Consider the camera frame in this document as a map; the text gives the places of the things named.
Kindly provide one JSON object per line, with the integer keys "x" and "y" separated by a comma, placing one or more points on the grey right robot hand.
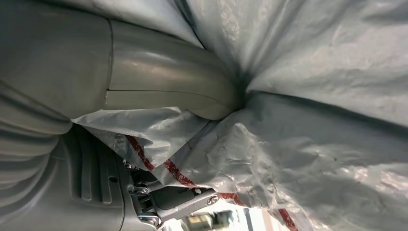
{"x": 153, "y": 73}

